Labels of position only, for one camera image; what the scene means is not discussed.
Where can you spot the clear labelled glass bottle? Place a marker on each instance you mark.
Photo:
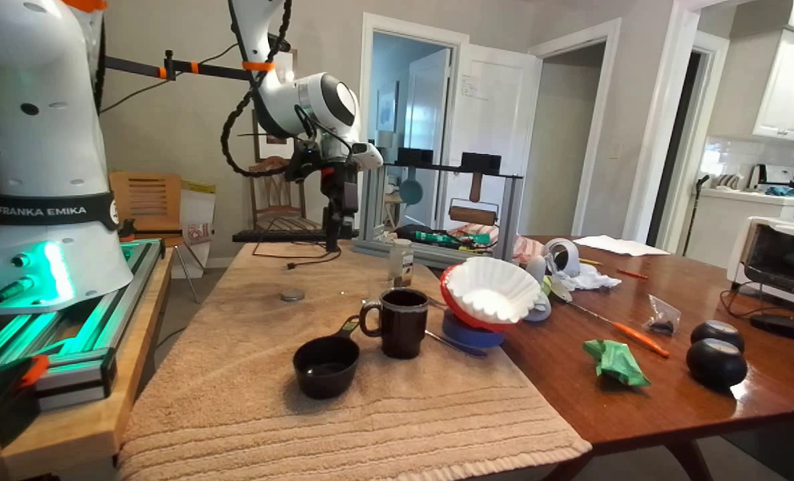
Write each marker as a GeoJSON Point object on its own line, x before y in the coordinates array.
{"type": "Point", "coordinates": [402, 264]}

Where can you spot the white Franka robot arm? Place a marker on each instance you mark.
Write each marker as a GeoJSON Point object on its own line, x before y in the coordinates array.
{"type": "Point", "coordinates": [49, 134]}

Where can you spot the white wall cabinet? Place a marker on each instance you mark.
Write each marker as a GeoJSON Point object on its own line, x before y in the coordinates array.
{"type": "Point", "coordinates": [792, 89]}

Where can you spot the white toaster oven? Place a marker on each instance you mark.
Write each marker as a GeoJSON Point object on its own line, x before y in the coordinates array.
{"type": "Point", "coordinates": [783, 258]}

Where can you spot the orange pen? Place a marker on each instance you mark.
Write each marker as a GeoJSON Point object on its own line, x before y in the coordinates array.
{"type": "Point", "coordinates": [640, 339]}

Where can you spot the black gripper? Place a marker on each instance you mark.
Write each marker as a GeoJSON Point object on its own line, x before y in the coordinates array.
{"type": "Point", "coordinates": [339, 187]}

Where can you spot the blue bowl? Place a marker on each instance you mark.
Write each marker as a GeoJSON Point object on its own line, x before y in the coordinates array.
{"type": "Point", "coordinates": [472, 337]}

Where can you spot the black flat device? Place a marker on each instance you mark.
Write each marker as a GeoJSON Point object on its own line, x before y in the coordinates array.
{"type": "Point", "coordinates": [787, 326]}

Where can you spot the black camera mounting bar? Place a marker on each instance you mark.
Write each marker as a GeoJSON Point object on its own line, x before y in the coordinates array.
{"type": "Point", "coordinates": [191, 68]}

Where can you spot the metal spoon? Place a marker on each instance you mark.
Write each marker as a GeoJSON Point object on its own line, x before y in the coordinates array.
{"type": "Point", "coordinates": [438, 337]}

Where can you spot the white kitchen counter cabinet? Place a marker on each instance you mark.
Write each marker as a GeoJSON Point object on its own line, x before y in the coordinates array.
{"type": "Point", "coordinates": [744, 230]}

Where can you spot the dark brown mug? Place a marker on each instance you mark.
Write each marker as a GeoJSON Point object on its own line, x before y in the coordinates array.
{"type": "Point", "coordinates": [402, 323]}

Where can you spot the white paper sheet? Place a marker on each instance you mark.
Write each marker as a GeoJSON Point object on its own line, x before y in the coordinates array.
{"type": "Point", "coordinates": [623, 243]}

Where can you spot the red bowl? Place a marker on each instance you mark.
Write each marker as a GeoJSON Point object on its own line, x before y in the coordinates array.
{"type": "Point", "coordinates": [451, 309]}

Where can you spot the wooden crate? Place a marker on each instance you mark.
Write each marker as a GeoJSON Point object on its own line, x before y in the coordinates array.
{"type": "Point", "coordinates": [144, 204]}

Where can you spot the white round bottle lid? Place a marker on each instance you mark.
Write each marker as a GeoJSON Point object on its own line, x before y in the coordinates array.
{"type": "Point", "coordinates": [292, 293]}

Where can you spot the black measuring cup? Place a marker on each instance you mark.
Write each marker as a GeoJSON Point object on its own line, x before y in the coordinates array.
{"type": "Point", "coordinates": [326, 363]}

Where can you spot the pink striped cloth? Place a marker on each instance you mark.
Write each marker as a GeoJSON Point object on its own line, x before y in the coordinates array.
{"type": "Point", "coordinates": [525, 246]}

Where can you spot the white tape roll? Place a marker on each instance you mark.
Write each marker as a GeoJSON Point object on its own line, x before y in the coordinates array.
{"type": "Point", "coordinates": [537, 310]}

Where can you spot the tan terry towel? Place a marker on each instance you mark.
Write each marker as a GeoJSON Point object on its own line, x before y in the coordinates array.
{"type": "Point", "coordinates": [323, 429]}

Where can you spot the small clear plastic bag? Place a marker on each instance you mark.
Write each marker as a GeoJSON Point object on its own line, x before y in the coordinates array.
{"type": "Point", "coordinates": [664, 315]}

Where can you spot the white door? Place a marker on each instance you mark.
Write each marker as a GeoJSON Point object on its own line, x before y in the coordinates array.
{"type": "Point", "coordinates": [492, 116]}

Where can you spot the white paper coffee filters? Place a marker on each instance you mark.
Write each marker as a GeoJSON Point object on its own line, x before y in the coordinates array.
{"type": "Point", "coordinates": [492, 290]}

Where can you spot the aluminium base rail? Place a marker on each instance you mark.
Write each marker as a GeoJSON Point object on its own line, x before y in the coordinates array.
{"type": "Point", "coordinates": [75, 330]}

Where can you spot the green cloth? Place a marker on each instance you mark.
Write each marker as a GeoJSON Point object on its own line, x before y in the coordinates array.
{"type": "Point", "coordinates": [615, 363]}

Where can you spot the small black sphere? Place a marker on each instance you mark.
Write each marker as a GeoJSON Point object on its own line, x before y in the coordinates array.
{"type": "Point", "coordinates": [716, 330]}

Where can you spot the aluminium extrusion stand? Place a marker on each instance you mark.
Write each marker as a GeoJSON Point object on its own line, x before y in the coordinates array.
{"type": "Point", "coordinates": [508, 222]}

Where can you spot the white paper bag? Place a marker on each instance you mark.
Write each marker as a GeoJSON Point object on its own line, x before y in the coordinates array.
{"type": "Point", "coordinates": [199, 227]}

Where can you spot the wooden base board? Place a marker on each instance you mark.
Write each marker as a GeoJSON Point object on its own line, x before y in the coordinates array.
{"type": "Point", "coordinates": [75, 437]}

